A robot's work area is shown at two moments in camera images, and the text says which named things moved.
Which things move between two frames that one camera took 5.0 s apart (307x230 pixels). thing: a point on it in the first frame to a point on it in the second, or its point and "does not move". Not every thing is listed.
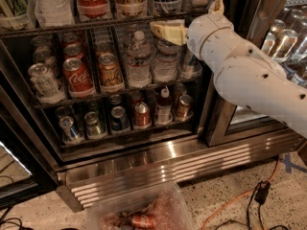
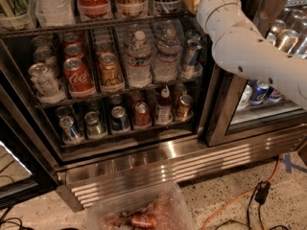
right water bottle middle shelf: x=165 y=62 does not move
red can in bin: x=143 y=221 does not move
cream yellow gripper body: x=207 y=33 to x=213 y=4
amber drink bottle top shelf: x=130 y=1 does not move
